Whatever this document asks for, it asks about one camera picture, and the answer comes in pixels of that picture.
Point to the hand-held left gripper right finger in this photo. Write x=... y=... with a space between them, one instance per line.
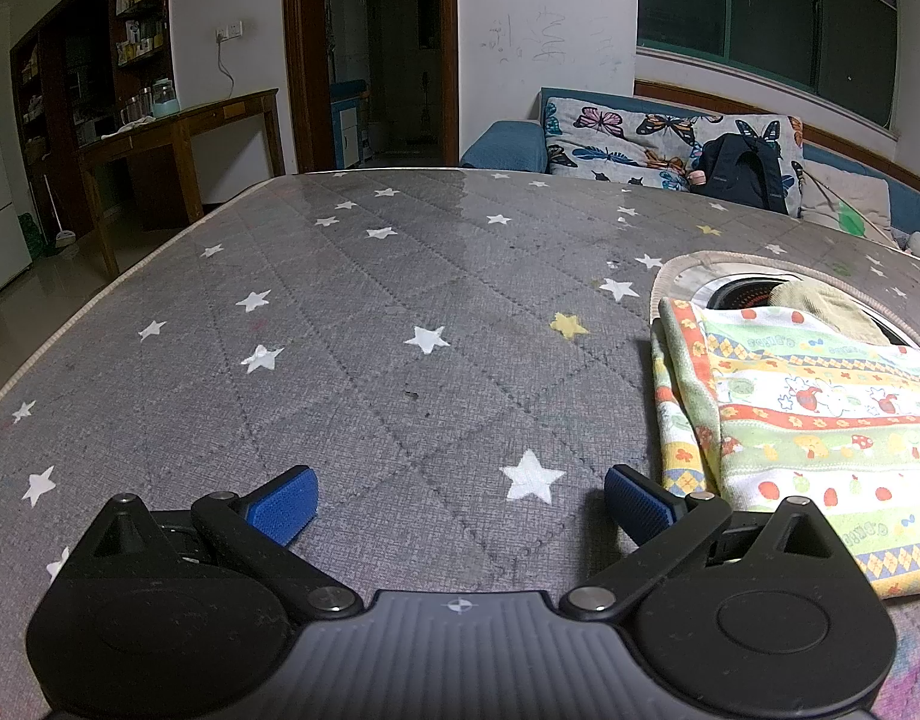
x=640 y=502

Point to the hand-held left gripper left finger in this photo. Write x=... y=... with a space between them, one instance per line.
x=283 y=504

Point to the colourful printed towel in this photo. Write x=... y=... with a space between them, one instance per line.
x=805 y=420

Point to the grey star-patterned mattress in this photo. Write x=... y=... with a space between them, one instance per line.
x=355 y=315

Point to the beige trimmed garment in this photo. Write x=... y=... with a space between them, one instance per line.
x=677 y=277

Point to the black backpack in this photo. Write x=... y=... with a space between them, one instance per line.
x=737 y=172

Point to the small green plastic item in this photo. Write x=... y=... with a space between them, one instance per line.
x=850 y=219

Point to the broom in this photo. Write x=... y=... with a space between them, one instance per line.
x=58 y=225

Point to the butterfly print cushion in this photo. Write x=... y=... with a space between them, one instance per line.
x=617 y=135

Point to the blue sofa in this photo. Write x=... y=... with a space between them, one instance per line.
x=505 y=146

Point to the beige pillow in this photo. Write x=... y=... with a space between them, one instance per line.
x=865 y=191

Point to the blue and white cabinet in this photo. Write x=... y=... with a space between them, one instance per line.
x=349 y=120

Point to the wooden side table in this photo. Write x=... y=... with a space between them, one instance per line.
x=205 y=109

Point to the glass jar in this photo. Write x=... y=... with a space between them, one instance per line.
x=138 y=109

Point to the clear water jug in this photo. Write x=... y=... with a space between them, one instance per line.
x=164 y=97

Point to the dark wooden shelf cabinet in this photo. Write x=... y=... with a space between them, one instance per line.
x=54 y=90

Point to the dark sliding window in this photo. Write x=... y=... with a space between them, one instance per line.
x=767 y=7

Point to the wooden door frame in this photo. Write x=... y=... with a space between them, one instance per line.
x=295 y=52

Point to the white wall socket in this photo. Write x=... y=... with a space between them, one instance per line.
x=229 y=31

